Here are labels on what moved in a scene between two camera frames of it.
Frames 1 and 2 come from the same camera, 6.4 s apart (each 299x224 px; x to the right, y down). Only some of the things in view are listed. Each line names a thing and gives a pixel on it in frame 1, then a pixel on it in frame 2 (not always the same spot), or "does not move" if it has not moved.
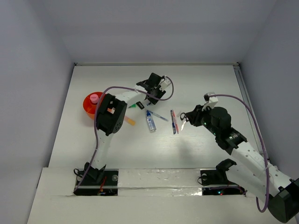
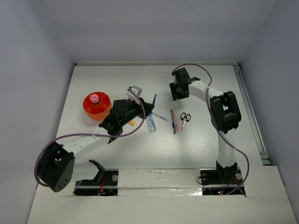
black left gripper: x=153 y=94 to x=145 y=106
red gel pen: x=175 y=122 does not move
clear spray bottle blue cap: x=151 y=122 does not move
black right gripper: x=194 y=116 to x=176 y=95
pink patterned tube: x=94 y=98 does not move
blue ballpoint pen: x=174 y=128 does not move
